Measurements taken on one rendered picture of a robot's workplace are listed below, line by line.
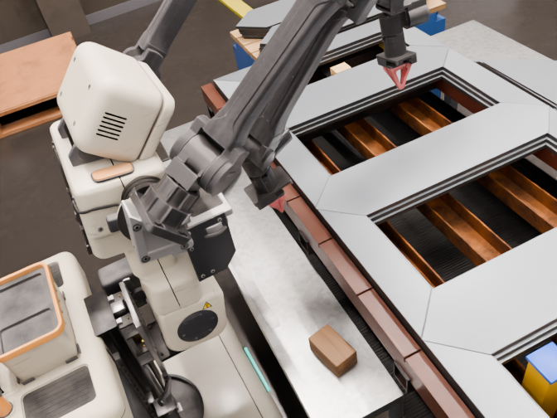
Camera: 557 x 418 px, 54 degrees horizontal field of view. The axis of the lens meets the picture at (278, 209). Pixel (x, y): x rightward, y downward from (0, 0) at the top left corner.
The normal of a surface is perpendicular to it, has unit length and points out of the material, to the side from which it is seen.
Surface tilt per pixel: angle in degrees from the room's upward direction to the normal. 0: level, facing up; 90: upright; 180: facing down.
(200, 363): 0
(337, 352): 0
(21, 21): 90
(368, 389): 0
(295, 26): 54
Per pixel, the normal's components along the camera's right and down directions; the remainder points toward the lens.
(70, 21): 0.46, 0.56
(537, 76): -0.15, -0.72
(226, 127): -0.31, 0.15
